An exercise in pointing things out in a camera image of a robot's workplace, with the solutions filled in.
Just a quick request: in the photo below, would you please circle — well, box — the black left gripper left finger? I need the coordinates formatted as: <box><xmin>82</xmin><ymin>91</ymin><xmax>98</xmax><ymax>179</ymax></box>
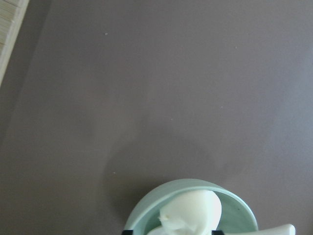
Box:
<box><xmin>122</xmin><ymin>230</ymin><xmax>134</xmax><ymax>235</ymax></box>

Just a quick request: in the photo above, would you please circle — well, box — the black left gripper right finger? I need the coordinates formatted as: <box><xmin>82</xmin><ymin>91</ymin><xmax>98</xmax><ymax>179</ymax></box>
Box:
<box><xmin>211</xmin><ymin>230</ymin><xmax>223</xmax><ymax>235</ymax></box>

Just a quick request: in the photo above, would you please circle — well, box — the white steamed bun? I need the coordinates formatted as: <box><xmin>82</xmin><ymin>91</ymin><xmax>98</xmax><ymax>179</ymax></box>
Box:
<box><xmin>159</xmin><ymin>190</ymin><xmax>222</xmax><ymax>235</ymax></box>

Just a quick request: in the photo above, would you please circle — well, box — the white ceramic spoon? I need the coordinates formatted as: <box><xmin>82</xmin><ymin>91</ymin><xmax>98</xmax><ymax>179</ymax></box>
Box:
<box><xmin>147</xmin><ymin>224</ymin><xmax>296</xmax><ymax>235</ymax></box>

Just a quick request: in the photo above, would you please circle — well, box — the mint green bowl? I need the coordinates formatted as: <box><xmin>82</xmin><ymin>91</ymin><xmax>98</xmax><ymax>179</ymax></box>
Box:
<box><xmin>123</xmin><ymin>179</ymin><xmax>258</xmax><ymax>235</ymax></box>

